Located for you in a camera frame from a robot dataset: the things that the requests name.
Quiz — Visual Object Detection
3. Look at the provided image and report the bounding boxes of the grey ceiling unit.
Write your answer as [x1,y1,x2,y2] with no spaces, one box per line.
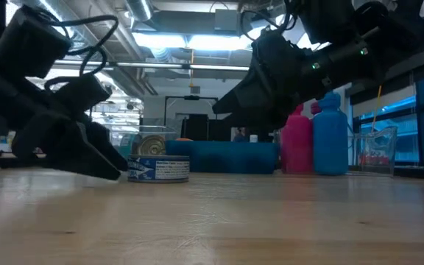
[213,8,254,37]

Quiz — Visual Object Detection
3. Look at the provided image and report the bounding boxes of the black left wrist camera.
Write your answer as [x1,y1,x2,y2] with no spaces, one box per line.
[53,72,113,114]

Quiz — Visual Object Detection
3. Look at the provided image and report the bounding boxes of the black rig frame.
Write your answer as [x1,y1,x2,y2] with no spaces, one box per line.
[163,94,219,141]

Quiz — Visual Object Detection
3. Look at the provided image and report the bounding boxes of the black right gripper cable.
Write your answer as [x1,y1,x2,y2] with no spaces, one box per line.
[239,9,294,42]

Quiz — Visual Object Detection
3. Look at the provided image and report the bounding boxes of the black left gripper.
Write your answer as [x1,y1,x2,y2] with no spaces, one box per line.
[0,5,122,182]

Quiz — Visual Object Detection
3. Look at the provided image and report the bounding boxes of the gold-lid tin can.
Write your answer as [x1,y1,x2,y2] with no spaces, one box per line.
[138,134,167,156]

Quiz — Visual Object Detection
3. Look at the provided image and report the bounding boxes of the pink squeeze bottle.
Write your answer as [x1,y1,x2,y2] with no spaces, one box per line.
[280,102,314,174]

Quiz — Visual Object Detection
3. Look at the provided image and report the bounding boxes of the long ceiling light bar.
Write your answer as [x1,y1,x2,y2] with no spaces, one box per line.
[52,58,250,72]

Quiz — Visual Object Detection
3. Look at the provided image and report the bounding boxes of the teal plastic bin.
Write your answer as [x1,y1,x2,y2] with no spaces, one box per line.
[165,139,281,174]

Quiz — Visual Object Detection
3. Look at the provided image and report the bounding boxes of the blue-label tin can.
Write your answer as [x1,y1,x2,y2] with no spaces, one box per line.
[127,154,191,184]

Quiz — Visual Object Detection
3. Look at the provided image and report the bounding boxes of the black monitor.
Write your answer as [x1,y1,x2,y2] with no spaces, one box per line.
[180,113,233,143]

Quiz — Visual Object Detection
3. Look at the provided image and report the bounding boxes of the silver ventilation duct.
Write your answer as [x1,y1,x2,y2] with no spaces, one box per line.
[123,0,155,23]

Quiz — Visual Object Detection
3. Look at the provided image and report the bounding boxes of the blue squeeze bottle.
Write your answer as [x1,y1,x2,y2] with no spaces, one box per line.
[312,91,349,176]

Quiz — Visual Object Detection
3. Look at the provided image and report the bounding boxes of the person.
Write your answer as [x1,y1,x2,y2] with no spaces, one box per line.
[233,127,248,144]

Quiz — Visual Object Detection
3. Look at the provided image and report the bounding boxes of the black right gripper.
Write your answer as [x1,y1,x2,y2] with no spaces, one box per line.
[211,28,333,130]

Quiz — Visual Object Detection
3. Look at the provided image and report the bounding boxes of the yellow hanging cable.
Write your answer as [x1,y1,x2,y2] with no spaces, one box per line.
[371,85,383,130]

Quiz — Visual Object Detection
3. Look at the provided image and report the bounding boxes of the clear plastic bin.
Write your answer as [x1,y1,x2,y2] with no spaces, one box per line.
[107,124,179,158]
[272,126,399,177]

